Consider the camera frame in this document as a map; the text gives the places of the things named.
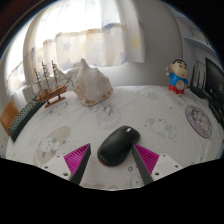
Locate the black computer mouse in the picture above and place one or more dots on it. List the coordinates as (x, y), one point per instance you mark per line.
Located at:
(116, 146)

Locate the black computer monitor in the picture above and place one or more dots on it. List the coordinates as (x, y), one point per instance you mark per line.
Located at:
(215, 85)

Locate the white star-print curtain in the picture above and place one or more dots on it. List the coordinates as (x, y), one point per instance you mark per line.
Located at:
(83, 36)

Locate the black router with antennas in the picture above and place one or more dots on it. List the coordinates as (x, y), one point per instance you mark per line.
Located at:
(198, 90)

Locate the large white conch shell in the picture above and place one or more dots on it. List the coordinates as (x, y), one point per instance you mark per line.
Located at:
(90, 85)

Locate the round purple printed mouse pad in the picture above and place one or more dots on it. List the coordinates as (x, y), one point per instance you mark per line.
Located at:
(198, 121)

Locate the white wall shelf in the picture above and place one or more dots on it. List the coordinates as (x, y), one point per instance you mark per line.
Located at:
(200, 41)

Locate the wooden sailing ship model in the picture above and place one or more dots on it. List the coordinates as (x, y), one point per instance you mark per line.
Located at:
(52, 91)

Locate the orange-brown wooden chair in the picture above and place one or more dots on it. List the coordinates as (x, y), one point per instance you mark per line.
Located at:
(8, 116)

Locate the white cartoon-print tablecloth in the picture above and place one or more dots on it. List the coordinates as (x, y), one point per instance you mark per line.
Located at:
(83, 128)

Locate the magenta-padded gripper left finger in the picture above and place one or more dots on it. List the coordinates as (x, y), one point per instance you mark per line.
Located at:
(77, 159)

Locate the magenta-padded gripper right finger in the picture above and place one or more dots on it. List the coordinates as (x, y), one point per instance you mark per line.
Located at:
(146, 159)

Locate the black keyboard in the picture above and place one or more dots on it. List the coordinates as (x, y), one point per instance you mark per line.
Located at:
(24, 118)

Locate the cartoon boy figurine with clock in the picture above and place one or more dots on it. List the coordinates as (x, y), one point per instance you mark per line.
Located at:
(177, 78)

